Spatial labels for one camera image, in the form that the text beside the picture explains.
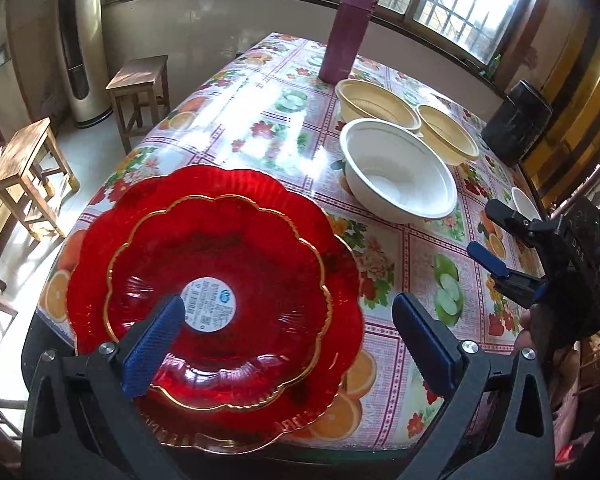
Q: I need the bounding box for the large red glass plate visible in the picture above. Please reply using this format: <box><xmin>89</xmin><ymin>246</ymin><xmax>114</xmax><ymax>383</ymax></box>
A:
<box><xmin>66</xmin><ymin>164</ymin><xmax>365</xmax><ymax>456</ymax></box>

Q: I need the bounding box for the purple thermos bottle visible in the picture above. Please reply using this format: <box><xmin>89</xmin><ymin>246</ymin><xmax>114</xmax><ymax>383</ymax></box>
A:
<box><xmin>318</xmin><ymin>0</ymin><xmax>381</xmax><ymax>86</ymax></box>

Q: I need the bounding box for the small white cup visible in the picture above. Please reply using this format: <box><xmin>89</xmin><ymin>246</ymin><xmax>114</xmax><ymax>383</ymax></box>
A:
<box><xmin>511</xmin><ymin>186</ymin><xmax>543</xmax><ymax>223</ymax></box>

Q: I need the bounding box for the fruit-printed tablecloth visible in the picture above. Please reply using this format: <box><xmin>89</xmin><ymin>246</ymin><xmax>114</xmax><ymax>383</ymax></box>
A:
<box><xmin>37</xmin><ymin>32</ymin><xmax>551</xmax><ymax>448</ymax></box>

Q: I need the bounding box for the white plastic bowl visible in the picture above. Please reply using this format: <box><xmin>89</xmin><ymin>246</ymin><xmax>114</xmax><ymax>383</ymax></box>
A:
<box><xmin>339</xmin><ymin>118</ymin><xmax>459</xmax><ymax>224</ymax></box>

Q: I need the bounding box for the yellow plastic bowl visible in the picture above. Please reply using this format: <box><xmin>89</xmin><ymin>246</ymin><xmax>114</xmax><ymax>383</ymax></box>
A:
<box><xmin>335</xmin><ymin>79</ymin><xmax>423</xmax><ymax>136</ymax></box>
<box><xmin>416</xmin><ymin>104</ymin><xmax>481</xmax><ymax>167</ymax></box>

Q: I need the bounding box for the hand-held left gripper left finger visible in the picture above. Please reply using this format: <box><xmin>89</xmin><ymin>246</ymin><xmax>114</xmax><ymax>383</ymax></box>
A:
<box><xmin>22</xmin><ymin>294</ymin><xmax>188</xmax><ymax>480</ymax></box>

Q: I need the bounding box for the person's right hand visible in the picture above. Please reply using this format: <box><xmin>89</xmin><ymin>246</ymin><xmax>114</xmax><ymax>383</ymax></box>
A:
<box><xmin>519</xmin><ymin>308</ymin><xmax>537</xmax><ymax>348</ymax></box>

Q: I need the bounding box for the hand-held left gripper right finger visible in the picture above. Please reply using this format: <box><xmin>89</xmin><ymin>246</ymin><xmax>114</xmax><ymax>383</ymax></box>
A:
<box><xmin>392</xmin><ymin>292</ymin><xmax>556</xmax><ymax>480</ymax></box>

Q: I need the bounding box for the standing air conditioner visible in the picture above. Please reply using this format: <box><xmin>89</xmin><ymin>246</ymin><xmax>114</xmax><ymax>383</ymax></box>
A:
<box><xmin>57</xmin><ymin>0</ymin><xmax>113</xmax><ymax>128</ymax></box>

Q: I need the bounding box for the gold-rimmed red glass plate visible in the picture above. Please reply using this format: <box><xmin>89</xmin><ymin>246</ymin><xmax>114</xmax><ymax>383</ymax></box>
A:
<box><xmin>102</xmin><ymin>194</ymin><xmax>333</xmax><ymax>413</ymax></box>

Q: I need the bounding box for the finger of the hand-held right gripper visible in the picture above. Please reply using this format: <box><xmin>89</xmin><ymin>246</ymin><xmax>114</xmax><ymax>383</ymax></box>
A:
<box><xmin>467</xmin><ymin>241</ymin><xmax>548</xmax><ymax>306</ymax></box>
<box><xmin>485</xmin><ymin>199</ymin><xmax>561</xmax><ymax>256</ymax></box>

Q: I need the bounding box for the black cylindrical container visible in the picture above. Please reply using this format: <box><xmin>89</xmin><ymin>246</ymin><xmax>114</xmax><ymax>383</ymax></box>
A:
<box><xmin>481</xmin><ymin>79</ymin><xmax>553</xmax><ymax>166</ymax></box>

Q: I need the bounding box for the wooden stool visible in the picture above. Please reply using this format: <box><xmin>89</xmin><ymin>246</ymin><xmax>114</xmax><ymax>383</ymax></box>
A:
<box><xmin>0</xmin><ymin>117</ymin><xmax>81</xmax><ymax>241</ymax></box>
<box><xmin>105</xmin><ymin>55</ymin><xmax>172</xmax><ymax>156</ymax></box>

